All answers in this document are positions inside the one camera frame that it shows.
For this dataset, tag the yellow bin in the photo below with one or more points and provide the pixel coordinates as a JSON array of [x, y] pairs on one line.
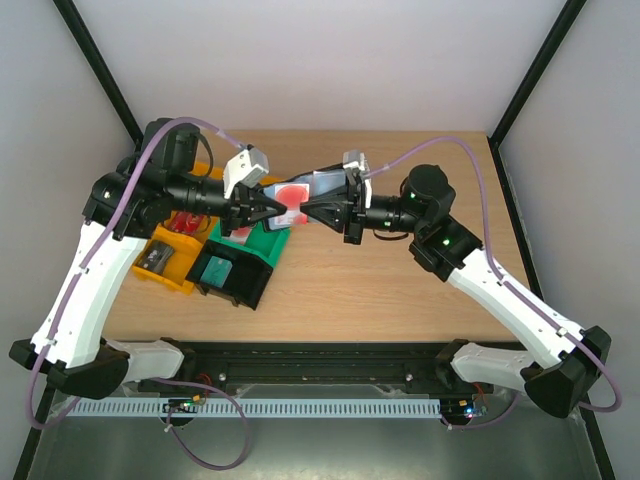
[[201, 168], [186, 248]]

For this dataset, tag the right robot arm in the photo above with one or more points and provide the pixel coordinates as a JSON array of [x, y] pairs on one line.
[[490, 280]]

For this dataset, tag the red VIP card stack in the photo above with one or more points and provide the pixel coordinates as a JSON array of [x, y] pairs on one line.
[[188, 224]]

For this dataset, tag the right black frame post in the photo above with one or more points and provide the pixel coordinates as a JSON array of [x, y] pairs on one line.
[[545, 54]]

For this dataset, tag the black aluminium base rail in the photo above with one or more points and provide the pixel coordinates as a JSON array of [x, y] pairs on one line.
[[315, 365]]

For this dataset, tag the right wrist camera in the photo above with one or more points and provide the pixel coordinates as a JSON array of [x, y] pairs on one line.
[[355, 165]]

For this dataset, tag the yellow bin near left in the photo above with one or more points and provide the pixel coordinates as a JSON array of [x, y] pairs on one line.
[[186, 248]]

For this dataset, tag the teal card stack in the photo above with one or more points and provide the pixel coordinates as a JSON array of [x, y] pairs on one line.
[[216, 272]]

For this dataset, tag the black bin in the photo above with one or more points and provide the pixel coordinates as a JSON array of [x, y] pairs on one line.
[[246, 282]]

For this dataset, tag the white slotted cable duct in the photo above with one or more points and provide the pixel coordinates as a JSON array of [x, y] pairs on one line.
[[122, 407]]

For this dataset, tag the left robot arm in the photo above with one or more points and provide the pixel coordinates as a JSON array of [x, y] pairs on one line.
[[186, 165]]

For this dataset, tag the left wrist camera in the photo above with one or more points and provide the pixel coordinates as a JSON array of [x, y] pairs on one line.
[[248, 167]]

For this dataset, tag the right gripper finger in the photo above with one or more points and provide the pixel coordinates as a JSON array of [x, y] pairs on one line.
[[331, 200], [334, 216]]

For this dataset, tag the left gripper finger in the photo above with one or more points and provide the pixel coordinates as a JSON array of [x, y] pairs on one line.
[[261, 215], [259, 200]]

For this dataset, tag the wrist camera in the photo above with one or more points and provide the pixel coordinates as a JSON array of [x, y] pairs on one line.
[[248, 167], [355, 165]]

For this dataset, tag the green bin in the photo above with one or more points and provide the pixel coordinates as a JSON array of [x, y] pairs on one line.
[[266, 245]]

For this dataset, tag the black card stack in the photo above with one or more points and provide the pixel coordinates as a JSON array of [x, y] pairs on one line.
[[156, 257]]

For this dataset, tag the left black frame post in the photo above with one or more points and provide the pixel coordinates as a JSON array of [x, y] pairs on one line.
[[83, 38]]

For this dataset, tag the yellow bin far left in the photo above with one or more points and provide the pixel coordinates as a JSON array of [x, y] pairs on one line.
[[201, 168]]

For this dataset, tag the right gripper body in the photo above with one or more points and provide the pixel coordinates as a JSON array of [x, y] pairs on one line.
[[354, 211]]

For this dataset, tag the black leather card holder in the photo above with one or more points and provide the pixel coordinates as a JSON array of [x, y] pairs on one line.
[[324, 180]]

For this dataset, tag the black frame post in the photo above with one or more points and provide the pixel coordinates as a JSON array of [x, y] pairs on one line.
[[545, 54], [83, 38]]

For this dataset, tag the red circle card stack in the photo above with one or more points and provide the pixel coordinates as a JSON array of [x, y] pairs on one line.
[[240, 236]]

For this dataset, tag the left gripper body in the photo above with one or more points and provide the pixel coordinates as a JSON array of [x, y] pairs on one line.
[[239, 208]]

